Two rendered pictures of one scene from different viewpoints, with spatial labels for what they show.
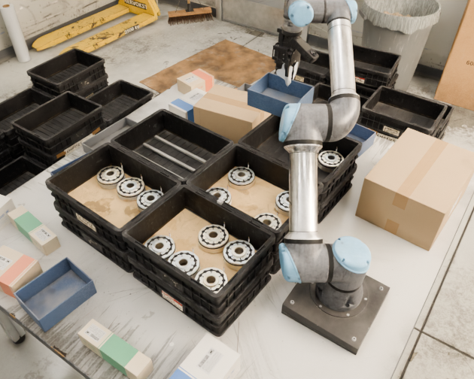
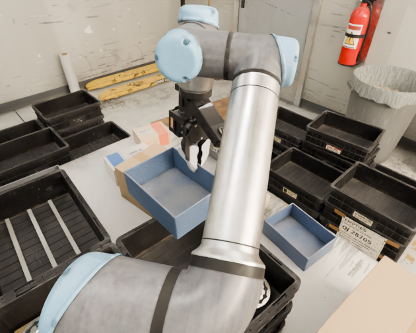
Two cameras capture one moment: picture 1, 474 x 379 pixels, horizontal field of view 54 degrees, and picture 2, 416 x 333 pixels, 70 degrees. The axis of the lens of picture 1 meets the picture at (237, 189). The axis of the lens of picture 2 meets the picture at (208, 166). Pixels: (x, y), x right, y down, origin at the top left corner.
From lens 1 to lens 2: 116 cm
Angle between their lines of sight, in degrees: 11
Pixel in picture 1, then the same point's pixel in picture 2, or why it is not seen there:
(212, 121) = not seen: hidden behind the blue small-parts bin
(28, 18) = (86, 65)
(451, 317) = not seen: outside the picture
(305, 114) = (91, 308)
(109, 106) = (96, 143)
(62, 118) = (39, 150)
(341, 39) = (245, 117)
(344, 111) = (202, 318)
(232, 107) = not seen: hidden behind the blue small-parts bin
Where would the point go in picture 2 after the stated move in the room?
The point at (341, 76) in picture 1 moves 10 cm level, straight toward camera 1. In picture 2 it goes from (224, 207) to (182, 271)
